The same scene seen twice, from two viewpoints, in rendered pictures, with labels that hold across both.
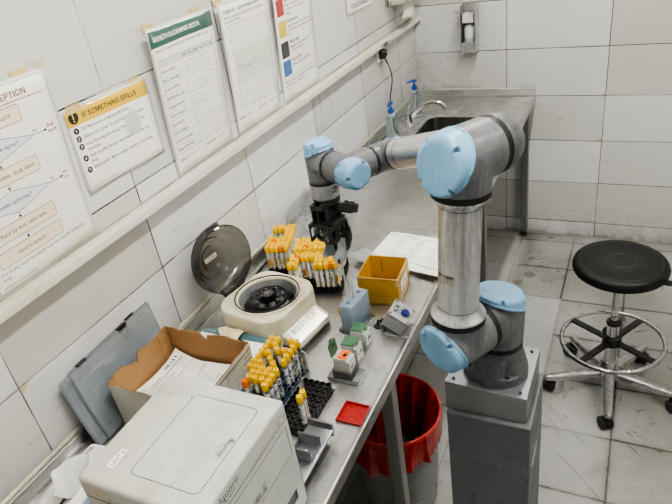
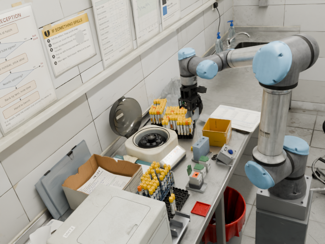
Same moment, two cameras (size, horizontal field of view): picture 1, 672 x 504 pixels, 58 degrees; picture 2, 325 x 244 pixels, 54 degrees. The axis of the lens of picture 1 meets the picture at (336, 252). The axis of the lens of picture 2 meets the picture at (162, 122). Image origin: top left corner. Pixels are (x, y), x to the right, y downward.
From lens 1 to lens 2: 0.15 m
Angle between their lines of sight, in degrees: 3
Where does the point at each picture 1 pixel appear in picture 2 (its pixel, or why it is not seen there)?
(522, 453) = (300, 237)
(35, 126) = (25, 36)
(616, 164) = not seen: outside the picture
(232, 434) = (136, 221)
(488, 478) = not seen: outside the picture
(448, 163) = (274, 63)
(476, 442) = (272, 229)
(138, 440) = (81, 221)
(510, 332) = (299, 166)
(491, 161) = (300, 63)
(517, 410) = (299, 212)
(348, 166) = (205, 65)
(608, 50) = not seen: outside the picture
